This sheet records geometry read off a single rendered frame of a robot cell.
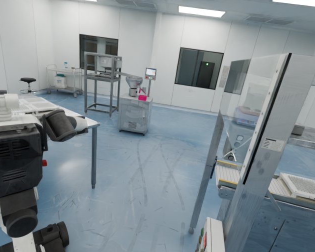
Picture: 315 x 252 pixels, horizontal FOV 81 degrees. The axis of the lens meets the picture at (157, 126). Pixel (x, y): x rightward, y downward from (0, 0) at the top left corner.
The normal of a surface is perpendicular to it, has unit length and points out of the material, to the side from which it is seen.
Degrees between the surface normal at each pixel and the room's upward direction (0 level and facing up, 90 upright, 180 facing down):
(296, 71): 90
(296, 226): 90
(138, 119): 91
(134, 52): 90
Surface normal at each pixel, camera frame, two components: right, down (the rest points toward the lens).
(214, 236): 0.15, -0.93
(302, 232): -0.25, 0.30
